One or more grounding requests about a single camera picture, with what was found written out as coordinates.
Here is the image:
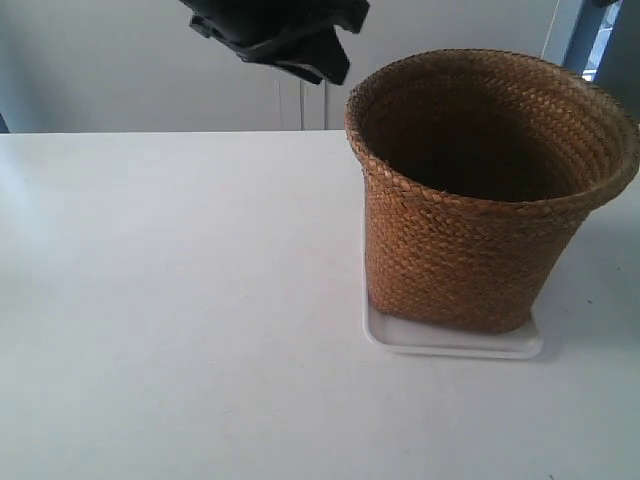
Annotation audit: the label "white plastic tray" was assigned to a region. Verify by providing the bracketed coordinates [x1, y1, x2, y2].
[362, 209, 545, 360]

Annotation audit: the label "dark window frame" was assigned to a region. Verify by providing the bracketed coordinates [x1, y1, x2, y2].
[563, 0, 640, 119]

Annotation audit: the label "woven brown wicker basket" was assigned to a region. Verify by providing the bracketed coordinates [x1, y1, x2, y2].
[344, 49, 639, 333]

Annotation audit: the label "white cabinet doors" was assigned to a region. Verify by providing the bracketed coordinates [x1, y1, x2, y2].
[1, 0, 581, 133]

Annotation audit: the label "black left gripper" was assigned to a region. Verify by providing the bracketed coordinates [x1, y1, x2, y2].
[182, 0, 370, 85]

